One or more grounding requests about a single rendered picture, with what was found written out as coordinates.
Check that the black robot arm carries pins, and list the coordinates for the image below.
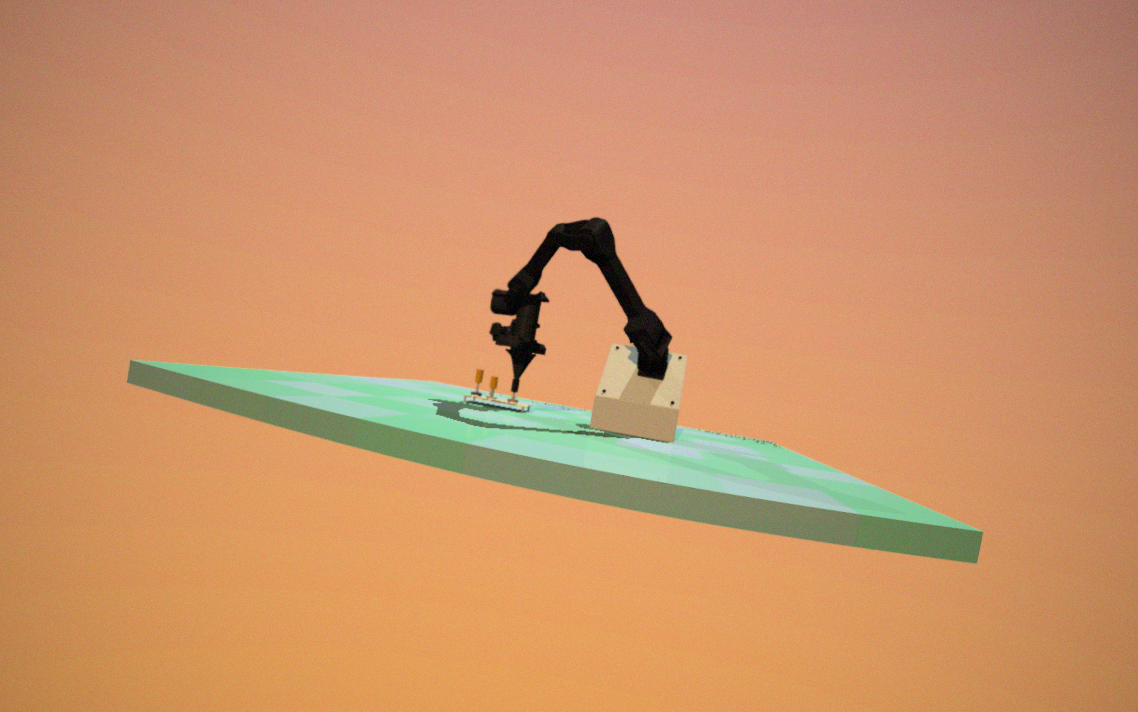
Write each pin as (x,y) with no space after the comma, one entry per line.
(594,238)

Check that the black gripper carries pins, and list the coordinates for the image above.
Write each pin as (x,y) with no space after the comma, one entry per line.
(522,343)

